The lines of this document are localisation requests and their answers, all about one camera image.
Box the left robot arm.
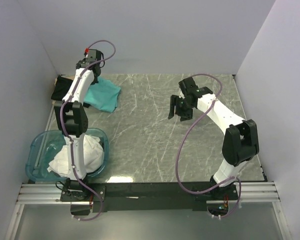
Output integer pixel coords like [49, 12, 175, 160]
[54, 48, 104, 202]

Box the folded black t-shirt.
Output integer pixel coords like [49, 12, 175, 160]
[51, 75, 73, 101]

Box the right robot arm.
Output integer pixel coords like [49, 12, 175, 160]
[168, 76, 260, 200]

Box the aluminium rail frame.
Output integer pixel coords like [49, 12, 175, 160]
[5, 181, 292, 240]

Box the white t-shirt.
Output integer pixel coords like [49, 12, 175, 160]
[47, 135, 104, 177]

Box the clear blue plastic bin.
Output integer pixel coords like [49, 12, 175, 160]
[25, 128, 109, 183]

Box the turquoise t-shirt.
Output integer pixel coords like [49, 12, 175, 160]
[84, 77, 121, 113]

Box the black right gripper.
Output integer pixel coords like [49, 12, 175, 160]
[168, 95, 194, 122]

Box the black mounting beam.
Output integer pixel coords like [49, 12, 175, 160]
[60, 182, 238, 215]

